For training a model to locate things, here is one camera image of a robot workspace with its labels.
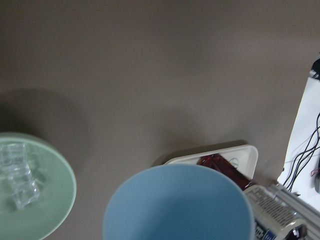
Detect blue cup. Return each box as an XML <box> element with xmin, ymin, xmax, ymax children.
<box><xmin>102</xmin><ymin>164</ymin><xmax>255</xmax><ymax>240</ymax></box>

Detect clear ice cubes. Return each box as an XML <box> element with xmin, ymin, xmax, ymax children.
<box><xmin>0</xmin><ymin>142</ymin><xmax>40</xmax><ymax>210</ymax></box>

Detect dark tea bottle on tray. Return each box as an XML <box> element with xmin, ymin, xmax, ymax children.
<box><xmin>197</xmin><ymin>154</ymin><xmax>308</xmax><ymax>240</ymax></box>

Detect cream rectangular tray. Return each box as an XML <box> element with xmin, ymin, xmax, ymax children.
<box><xmin>164</xmin><ymin>144</ymin><xmax>259</xmax><ymax>180</ymax></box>

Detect mint green bowl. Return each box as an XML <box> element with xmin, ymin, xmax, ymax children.
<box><xmin>0</xmin><ymin>132</ymin><xmax>77</xmax><ymax>240</ymax></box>

